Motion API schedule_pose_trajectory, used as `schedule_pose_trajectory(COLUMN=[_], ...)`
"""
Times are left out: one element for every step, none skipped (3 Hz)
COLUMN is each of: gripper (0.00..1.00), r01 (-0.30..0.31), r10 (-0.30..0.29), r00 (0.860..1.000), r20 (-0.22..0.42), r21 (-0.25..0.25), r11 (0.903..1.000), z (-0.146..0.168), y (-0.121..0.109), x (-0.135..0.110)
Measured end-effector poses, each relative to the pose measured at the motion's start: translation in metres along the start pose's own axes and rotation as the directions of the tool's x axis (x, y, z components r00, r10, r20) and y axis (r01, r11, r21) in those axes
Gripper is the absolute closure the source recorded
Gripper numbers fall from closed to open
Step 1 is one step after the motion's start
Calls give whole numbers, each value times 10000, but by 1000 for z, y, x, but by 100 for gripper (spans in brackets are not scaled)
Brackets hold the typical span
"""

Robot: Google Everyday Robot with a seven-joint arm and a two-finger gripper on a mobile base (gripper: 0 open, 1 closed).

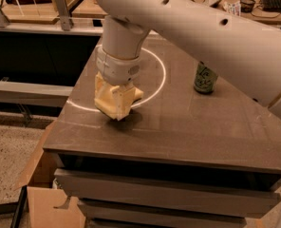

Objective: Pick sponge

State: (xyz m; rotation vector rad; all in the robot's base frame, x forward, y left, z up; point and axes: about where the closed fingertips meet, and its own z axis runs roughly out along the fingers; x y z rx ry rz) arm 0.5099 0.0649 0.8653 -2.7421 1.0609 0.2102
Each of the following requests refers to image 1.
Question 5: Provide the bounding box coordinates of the white and yellow gripper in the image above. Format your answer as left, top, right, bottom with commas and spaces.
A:
94, 46, 143, 121

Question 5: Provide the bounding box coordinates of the yellow sponge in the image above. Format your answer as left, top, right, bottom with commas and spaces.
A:
95, 100, 128, 121

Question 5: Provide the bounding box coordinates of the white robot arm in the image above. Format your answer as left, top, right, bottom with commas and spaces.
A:
96, 0, 281, 120

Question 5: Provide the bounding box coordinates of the green LaCroix can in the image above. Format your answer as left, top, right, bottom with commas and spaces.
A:
194, 62, 218, 94

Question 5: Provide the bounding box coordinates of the grey drawer cabinet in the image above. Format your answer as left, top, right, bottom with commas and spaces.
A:
44, 36, 281, 228

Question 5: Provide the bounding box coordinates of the cardboard box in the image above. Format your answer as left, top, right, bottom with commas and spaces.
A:
15, 122, 85, 228

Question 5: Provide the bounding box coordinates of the metal railing with brackets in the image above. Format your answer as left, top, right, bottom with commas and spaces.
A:
0, 0, 105, 36

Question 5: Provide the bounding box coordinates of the white power strip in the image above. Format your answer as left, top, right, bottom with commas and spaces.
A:
208, 0, 222, 8

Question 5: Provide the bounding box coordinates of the white paper packet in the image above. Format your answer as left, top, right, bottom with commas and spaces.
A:
223, 2, 241, 16

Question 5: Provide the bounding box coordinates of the black mesh cup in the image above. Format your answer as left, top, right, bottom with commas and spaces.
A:
240, 0, 255, 13

